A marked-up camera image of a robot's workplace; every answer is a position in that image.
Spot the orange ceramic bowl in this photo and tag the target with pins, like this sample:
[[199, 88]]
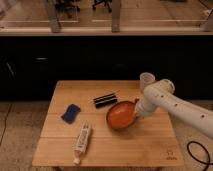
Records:
[[121, 115]]

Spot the grey metal post centre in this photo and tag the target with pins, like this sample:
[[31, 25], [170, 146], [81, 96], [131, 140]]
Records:
[[115, 26]]

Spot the white toothpaste tube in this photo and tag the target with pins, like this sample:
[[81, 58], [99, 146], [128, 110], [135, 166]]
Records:
[[82, 141]]

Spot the grey metal post left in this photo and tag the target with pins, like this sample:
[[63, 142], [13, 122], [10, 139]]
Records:
[[54, 24]]

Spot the blue sponge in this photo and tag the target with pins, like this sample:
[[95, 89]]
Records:
[[71, 113]]

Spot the black striped box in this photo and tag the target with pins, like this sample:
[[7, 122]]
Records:
[[105, 100]]

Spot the clear plastic cup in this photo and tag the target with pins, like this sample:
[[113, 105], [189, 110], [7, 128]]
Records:
[[146, 79]]

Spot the wooden table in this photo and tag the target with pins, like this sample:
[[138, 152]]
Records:
[[76, 134]]

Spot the grey metal post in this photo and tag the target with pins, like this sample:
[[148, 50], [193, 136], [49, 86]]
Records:
[[115, 26], [54, 24]]

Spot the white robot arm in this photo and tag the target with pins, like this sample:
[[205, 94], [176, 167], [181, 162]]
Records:
[[160, 94]]

